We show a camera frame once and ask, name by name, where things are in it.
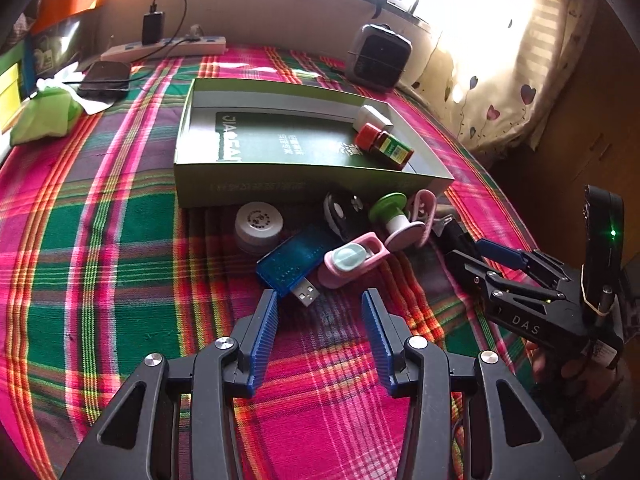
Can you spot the blue translucent usb device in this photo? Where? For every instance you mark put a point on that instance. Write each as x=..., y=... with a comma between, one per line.
x=292, y=265

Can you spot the white round cap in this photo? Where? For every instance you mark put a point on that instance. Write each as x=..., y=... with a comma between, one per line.
x=257, y=222

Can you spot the person's right hand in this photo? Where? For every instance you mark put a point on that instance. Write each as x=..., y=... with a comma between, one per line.
x=540, y=367

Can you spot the black round gadget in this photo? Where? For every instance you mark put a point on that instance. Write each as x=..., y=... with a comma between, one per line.
x=340, y=212

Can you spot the red capped spice bottle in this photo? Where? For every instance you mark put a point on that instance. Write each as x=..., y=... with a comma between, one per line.
x=387, y=146

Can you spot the small black object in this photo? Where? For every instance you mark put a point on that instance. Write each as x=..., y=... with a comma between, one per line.
x=452, y=232

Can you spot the white charger adapter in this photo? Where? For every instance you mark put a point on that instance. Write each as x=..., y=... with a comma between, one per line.
x=372, y=116

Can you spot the white power strip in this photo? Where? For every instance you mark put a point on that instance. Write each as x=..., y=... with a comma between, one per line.
x=200, y=45

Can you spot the black charger plug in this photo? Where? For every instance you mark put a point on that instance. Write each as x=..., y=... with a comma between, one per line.
x=152, y=27

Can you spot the yellow green cardboard box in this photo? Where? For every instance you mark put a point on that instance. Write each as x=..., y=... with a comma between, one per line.
x=10, y=95

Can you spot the pink clip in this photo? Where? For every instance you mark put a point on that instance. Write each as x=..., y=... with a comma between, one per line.
x=425, y=207

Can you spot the pink case with pale disc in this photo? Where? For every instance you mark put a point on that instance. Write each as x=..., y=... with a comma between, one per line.
x=350, y=260

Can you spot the plaid blanket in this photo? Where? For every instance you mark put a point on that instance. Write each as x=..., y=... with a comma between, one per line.
x=125, y=260

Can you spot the grey space heater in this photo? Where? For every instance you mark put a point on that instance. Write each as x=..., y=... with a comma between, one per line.
x=377, y=57

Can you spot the white paper sheet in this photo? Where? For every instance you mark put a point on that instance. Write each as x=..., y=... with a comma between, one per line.
x=95, y=105

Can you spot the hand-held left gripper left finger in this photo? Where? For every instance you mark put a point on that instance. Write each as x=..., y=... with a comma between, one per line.
x=265, y=335

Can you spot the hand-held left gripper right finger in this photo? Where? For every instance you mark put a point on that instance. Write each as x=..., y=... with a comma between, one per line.
x=375, y=330

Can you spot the green cloth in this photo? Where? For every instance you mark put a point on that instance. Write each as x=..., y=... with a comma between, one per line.
x=45, y=115

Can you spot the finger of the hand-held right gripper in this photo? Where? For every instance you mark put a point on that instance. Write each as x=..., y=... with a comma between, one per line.
x=480, y=272
x=500, y=252

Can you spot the cream patterned curtain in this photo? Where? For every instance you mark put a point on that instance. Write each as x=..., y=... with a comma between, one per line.
x=500, y=100

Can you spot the white plug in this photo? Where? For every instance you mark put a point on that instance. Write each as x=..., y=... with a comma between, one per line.
x=196, y=32

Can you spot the black power bank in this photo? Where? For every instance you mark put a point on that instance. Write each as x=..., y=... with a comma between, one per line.
x=105, y=77

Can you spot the green and white spool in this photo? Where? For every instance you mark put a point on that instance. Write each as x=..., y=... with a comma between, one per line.
x=392, y=210

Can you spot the orange box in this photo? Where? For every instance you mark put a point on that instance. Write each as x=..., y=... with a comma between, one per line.
x=70, y=2

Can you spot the clear plastic storage box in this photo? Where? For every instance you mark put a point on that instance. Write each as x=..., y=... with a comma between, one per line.
x=50, y=55

